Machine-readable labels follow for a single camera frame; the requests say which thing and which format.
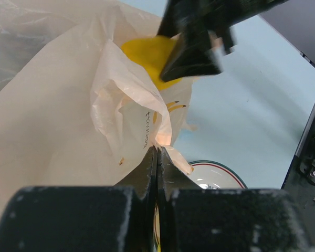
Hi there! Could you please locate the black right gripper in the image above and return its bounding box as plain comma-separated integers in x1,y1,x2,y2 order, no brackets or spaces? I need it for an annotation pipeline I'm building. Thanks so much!
157,1,285,81

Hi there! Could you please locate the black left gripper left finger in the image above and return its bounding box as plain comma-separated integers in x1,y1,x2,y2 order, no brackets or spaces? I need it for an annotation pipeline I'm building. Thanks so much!
0,147,158,251

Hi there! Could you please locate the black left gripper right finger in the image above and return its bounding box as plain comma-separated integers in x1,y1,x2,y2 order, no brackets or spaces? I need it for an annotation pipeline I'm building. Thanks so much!
157,148,315,251

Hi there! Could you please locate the yellow fake bell pepper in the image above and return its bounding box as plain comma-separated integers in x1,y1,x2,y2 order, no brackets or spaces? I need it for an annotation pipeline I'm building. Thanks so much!
121,35,192,91

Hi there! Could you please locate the translucent orange plastic bag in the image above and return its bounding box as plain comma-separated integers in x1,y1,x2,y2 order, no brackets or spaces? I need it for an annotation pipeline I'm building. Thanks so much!
0,1,193,216

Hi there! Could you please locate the round printed plate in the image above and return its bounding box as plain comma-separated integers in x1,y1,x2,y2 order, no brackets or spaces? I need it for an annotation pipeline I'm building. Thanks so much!
152,160,249,252

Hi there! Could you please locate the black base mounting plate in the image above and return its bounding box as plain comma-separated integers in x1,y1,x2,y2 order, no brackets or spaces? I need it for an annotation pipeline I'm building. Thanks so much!
280,110,315,221

